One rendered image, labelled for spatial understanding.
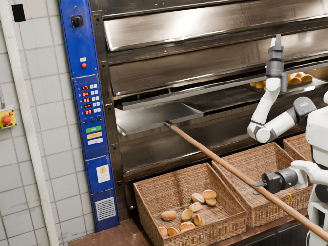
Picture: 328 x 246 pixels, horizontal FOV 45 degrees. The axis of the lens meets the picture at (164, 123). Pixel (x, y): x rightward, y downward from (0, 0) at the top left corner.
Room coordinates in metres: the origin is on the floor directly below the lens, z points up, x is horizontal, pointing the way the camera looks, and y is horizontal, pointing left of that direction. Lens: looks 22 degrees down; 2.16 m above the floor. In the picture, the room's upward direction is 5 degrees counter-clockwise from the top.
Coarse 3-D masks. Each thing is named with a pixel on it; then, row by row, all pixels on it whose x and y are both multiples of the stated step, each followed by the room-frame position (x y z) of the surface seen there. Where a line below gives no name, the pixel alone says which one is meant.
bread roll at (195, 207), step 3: (192, 204) 2.27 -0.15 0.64; (195, 204) 2.27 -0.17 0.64; (198, 204) 2.27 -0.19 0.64; (189, 207) 2.26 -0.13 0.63; (192, 207) 2.25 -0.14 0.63; (195, 207) 2.25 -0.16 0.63; (198, 207) 2.26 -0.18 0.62; (201, 207) 2.27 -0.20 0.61; (192, 210) 2.24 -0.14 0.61; (195, 210) 2.24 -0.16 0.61; (198, 210) 2.25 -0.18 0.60
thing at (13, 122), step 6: (0, 108) 1.98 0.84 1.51; (6, 108) 1.98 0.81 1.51; (12, 108) 1.97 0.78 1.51; (0, 114) 1.94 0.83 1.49; (6, 114) 1.95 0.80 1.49; (0, 120) 1.94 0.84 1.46; (12, 120) 1.96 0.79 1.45; (0, 126) 1.94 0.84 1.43; (6, 126) 1.95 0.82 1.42; (12, 126) 1.96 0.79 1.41
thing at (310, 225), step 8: (176, 128) 2.24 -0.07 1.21; (184, 136) 2.13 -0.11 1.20; (200, 144) 1.99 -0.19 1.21; (208, 152) 1.89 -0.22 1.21; (216, 160) 1.82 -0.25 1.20; (232, 168) 1.70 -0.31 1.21; (240, 176) 1.63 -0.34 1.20; (248, 184) 1.57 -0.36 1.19; (264, 192) 1.48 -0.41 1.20; (272, 200) 1.42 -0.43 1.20; (280, 200) 1.40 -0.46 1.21; (288, 208) 1.34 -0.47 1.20; (296, 216) 1.30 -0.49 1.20; (304, 224) 1.25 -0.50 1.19; (312, 224) 1.23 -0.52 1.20; (320, 232) 1.19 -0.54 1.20
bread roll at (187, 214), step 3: (186, 210) 2.19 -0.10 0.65; (189, 210) 2.20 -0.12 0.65; (183, 213) 2.17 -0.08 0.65; (186, 213) 2.17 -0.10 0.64; (189, 213) 2.18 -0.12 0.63; (192, 213) 2.19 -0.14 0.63; (183, 216) 2.15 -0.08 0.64; (186, 216) 2.16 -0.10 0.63; (189, 216) 2.17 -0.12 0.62; (183, 219) 2.14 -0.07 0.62; (186, 219) 2.15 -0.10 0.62; (189, 219) 2.16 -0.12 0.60
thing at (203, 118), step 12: (324, 84) 2.96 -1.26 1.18; (288, 96) 2.77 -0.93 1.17; (300, 96) 2.81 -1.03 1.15; (228, 108) 2.60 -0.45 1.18; (240, 108) 2.60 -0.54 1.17; (252, 108) 2.64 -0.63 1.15; (192, 120) 2.46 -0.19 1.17; (204, 120) 2.49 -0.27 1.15; (144, 132) 2.32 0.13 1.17; (156, 132) 2.35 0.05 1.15
